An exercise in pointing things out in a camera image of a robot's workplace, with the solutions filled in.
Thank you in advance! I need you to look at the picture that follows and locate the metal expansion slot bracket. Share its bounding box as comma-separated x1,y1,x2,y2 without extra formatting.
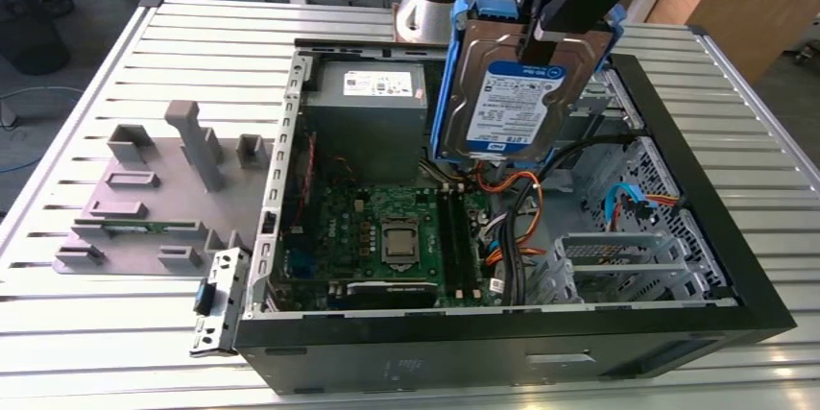
187,246,251,358

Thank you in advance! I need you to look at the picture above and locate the orange yellow power wire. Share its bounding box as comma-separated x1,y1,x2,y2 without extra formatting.
630,193,687,227

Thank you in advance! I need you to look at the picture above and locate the black RAM slot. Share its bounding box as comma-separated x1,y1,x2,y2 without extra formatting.
454,182,482,300
438,182,465,300

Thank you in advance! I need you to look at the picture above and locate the black cable bundle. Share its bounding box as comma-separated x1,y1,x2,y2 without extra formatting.
498,133,647,306

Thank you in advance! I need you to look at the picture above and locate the hard disk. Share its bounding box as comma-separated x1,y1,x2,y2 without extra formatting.
426,0,626,164

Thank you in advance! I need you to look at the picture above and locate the green RAM stick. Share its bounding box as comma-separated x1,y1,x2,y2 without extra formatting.
99,220,173,233

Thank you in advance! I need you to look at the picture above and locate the blue SATA wire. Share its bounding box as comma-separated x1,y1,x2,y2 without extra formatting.
601,181,641,234

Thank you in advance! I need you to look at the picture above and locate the blue floor cable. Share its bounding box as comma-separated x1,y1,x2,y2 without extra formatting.
0,85,83,176

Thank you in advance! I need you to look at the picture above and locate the silver CPU in socket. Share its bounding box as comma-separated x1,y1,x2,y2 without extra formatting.
377,216,423,272

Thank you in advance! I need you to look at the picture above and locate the black PC case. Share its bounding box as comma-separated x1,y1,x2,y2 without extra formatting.
233,36,798,395

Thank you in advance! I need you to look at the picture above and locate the black mesh waste bin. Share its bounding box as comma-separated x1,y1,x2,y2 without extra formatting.
0,0,77,76

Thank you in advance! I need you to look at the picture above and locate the grey parts rack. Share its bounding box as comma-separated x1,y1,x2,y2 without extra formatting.
51,100,277,277

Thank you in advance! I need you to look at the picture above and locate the grey power supply unit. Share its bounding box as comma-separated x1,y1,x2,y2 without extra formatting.
299,61,429,185

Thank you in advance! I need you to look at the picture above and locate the black chair base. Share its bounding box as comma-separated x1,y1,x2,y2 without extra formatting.
791,20,820,65

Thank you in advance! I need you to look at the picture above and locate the wooden cabinet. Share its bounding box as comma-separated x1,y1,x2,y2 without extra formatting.
683,0,820,84

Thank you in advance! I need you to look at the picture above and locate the black graphics card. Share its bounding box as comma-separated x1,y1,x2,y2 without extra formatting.
329,278,441,310

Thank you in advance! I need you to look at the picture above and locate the orange wire loop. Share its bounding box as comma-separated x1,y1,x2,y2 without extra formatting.
475,170,545,244

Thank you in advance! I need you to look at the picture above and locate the green motherboard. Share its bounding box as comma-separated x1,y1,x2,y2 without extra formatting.
279,183,507,310

